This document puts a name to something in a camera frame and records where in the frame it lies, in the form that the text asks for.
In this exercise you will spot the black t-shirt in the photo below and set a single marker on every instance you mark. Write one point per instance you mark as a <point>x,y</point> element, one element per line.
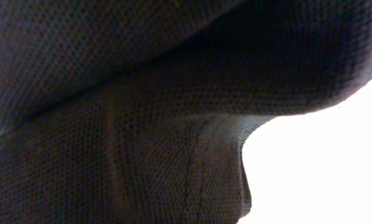
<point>136,111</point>

